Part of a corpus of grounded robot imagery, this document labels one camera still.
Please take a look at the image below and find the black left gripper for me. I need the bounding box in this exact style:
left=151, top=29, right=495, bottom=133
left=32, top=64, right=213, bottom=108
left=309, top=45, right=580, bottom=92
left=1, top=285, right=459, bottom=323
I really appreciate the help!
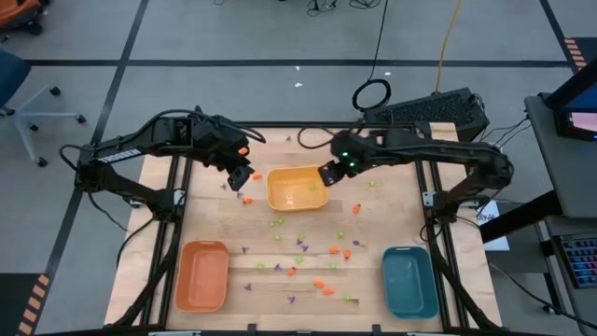
left=191, top=114, right=256, bottom=192

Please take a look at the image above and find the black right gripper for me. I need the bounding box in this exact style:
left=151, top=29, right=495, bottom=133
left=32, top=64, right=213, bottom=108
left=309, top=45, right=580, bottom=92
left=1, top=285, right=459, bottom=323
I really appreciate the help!
left=318, top=130, right=374, bottom=188

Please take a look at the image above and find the yellow plastic bin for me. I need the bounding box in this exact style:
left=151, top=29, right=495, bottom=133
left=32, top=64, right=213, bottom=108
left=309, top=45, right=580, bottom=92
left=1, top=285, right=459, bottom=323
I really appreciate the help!
left=266, top=165, right=330, bottom=214

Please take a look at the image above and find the orange plastic bin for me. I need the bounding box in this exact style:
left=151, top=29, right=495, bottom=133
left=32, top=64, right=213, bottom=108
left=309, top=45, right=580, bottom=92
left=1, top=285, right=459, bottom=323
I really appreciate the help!
left=174, top=240, right=231, bottom=313

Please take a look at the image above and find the black computer tower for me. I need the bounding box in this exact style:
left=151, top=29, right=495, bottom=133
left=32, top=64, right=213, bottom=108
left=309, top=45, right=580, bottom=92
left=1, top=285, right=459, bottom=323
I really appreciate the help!
left=362, top=87, right=492, bottom=150

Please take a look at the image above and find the teal plastic bin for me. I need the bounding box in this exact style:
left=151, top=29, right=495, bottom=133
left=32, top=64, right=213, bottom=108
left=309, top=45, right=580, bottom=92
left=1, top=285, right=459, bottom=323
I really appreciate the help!
left=381, top=245, right=440, bottom=320

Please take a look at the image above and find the white paper sheet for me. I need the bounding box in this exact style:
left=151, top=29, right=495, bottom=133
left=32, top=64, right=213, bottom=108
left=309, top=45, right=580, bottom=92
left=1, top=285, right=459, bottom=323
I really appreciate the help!
left=474, top=199, right=510, bottom=253

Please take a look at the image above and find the black desk leg beam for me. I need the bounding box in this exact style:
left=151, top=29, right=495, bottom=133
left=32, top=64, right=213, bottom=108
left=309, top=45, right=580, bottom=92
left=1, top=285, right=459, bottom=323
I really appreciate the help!
left=479, top=189, right=563, bottom=245

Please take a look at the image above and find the grey side desk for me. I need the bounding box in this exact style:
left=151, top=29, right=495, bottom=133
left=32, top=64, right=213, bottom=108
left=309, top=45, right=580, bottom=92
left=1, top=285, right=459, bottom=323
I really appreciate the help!
left=523, top=91, right=597, bottom=220

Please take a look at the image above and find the black orange striped floor plate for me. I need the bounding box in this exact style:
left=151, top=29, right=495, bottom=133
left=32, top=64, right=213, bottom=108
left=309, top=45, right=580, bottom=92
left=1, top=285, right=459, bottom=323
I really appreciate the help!
left=17, top=273, right=51, bottom=336
left=562, top=35, right=597, bottom=72

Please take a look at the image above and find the black computer monitor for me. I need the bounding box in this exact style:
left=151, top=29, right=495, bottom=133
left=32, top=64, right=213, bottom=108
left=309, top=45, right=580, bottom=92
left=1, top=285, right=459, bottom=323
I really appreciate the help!
left=544, top=58, right=597, bottom=143

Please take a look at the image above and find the blue office chair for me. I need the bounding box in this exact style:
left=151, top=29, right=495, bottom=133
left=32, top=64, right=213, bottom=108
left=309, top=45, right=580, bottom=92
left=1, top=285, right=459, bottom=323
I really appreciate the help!
left=0, top=46, right=88, bottom=168

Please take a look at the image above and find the backlit computer keyboard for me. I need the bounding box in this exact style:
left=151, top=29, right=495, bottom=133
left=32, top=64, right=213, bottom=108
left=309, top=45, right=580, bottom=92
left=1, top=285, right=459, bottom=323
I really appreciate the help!
left=557, top=232, right=597, bottom=289

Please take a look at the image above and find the grey keyboard desk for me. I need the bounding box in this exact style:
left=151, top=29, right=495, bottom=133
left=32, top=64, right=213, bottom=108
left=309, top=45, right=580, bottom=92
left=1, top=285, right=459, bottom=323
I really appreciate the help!
left=540, top=215, right=597, bottom=336

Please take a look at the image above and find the black hanging cable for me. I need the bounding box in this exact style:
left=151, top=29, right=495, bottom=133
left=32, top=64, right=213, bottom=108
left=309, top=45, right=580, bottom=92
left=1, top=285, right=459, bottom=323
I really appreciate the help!
left=351, top=0, right=393, bottom=113

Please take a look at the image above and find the yellow hanging cable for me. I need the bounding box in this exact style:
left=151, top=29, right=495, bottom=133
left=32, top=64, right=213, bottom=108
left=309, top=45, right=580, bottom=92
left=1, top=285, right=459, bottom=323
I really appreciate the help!
left=434, top=0, right=464, bottom=94

